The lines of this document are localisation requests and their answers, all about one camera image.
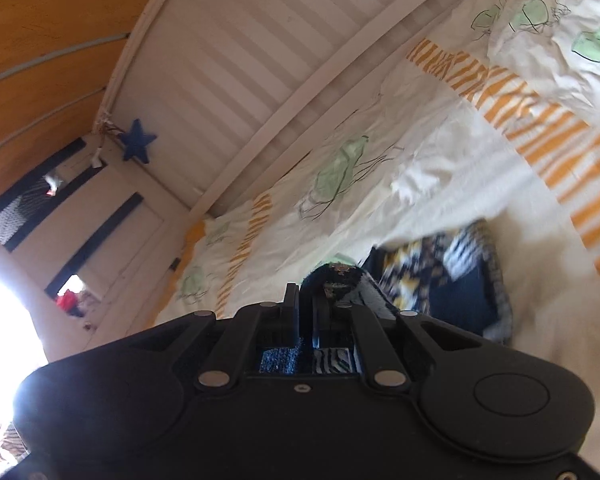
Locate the navy yellow patterned knit sweater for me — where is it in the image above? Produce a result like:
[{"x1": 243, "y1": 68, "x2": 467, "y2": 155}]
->
[{"x1": 257, "y1": 219, "x2": 512, "y2": 376}]

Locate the white wooden bed frame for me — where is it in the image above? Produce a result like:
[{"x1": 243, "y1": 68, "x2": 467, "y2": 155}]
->
[{"x1": 0, "y1": 0, "x2": 486, "y2": 361}]

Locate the red toy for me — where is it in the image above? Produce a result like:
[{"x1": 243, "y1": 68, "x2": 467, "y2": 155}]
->
[{"x1": 55, "y1": 287, "x2": 88, "y2": 318}]

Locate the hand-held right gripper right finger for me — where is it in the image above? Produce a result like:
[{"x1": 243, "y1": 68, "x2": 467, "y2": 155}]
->
[{"x1": 312, "y1": 296, "x2": 486, "y2": 391}]

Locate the white leaf print duvet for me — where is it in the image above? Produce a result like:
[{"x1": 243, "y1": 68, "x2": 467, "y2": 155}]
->
[{"x1": 155, "y1": 0, "x2": 600, "y2": 461}]

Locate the blue star decoration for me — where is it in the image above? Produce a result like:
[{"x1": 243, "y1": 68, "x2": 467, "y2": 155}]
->
[{"x1": 117, "y1": 118, "x2": 158, "y2": 165}]

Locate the orange wooden slatted panel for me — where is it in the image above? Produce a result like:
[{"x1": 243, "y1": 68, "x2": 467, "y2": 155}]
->
[{"x1": 0, "y1": 0, "x2": 176, "y2": 196}]

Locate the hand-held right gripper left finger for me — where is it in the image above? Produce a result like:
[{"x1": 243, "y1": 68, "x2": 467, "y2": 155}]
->
[{"x1": 130, "y1": 284, "x2": 301, "y2": 391}]

